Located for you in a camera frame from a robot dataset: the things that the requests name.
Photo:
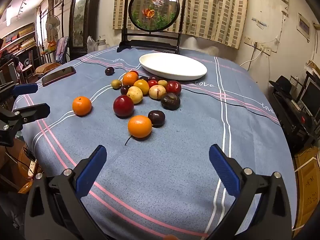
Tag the yellow loquat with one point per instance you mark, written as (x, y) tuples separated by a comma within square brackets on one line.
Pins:
[(135, 95)]

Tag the computer monitor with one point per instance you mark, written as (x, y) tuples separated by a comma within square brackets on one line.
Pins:
[(312, 96)]

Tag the cardboard box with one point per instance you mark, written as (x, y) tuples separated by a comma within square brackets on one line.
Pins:
[(308, 187)]

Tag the wall power strip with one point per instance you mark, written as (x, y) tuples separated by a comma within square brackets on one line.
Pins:
[(260, 46)]

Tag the beige checked curtain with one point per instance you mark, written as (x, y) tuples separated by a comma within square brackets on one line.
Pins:
[(212, 10)]

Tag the white floor power strip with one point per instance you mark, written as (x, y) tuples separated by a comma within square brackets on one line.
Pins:
[(31, 168)]

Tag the white standing fan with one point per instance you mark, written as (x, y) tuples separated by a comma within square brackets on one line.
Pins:
[(52, 25)]

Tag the clear plastic bag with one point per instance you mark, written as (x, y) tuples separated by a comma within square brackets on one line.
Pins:
[(91, 45)]

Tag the tan loquat with brown mark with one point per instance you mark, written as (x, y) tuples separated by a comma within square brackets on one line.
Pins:
[(157, 92)]

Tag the phone with red case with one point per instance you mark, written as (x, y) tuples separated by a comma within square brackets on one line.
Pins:
[(58, 76)]

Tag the white jug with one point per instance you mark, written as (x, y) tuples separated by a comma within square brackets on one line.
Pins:
[(103, 46)]

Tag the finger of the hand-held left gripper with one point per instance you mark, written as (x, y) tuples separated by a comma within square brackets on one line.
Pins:
[(35, 112), (25, 89)]

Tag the white oval plate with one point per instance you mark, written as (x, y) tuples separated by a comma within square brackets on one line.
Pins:
[(172, 66)]

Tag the bookshelf with books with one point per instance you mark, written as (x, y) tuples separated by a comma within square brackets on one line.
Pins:
[(20, 40)]

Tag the black computer desk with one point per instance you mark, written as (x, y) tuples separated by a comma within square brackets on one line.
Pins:
[(290, 120)]

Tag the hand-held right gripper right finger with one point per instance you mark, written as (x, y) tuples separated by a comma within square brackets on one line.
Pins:
[(223, 171)]

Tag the dark purple plum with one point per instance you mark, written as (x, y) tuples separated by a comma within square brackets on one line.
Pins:
[(109, 71), (153, 77), (143, 78), (125, 89), (156, 118)]

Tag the black hat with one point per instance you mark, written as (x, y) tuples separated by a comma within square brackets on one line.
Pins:
[(282, 85)]

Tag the dark wooden framed panel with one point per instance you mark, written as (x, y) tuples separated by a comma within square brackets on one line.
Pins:
[(80, 20)]

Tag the fruit stem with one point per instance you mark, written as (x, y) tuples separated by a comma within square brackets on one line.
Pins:
[(128, 141)]

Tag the wrinkled dark passion fruit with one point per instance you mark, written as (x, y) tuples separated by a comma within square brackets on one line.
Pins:
[(170, 101)]

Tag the round goldfish screen black stand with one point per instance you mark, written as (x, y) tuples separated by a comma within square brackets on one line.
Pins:
[(150, 22)]

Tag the large dark red plum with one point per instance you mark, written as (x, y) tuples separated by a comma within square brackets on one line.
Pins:
[(123, 106)]

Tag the red tomato on table right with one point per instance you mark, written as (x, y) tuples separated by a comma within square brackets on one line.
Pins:
[(152, 83)]

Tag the orange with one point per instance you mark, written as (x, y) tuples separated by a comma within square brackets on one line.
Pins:
[(129, 79), (139, 126), (82, 106)]

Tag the small red plum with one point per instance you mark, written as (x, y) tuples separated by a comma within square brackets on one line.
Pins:
[(135, 72)]

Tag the small green plum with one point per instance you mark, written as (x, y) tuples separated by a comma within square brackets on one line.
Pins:
[(116, 84), (162, 82)]

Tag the blue plaid tablecloth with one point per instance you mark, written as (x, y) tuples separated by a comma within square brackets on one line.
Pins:
[(175, 155)]

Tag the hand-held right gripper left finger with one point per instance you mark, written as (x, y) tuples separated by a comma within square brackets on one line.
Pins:
[(91, 171)]

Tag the small yellow-orange tangerine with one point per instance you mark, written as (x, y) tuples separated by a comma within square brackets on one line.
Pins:
[(141, 86)]

